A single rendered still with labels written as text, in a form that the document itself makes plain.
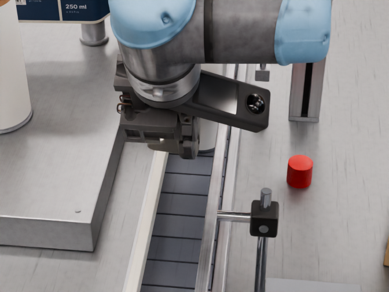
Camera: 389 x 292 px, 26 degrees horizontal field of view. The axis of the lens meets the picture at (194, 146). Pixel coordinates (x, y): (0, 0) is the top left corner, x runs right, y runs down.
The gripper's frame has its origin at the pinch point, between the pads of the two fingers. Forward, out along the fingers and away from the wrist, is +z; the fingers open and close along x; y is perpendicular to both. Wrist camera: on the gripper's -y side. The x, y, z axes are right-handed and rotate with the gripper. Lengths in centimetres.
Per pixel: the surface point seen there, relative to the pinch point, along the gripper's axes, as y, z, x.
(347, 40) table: -21, 31, -33
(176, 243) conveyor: 1.0, -1.2, 12.8
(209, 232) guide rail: -3.3, -11.3, 14.0
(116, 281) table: 8.0, 2.0, 17.2
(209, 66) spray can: -1.2, -4.4, -8.7
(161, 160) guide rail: 4.1, 1.0, 1.9
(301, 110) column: -13.5, 18.5, -13.8
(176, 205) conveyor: 1.8, 2.0, 7.3
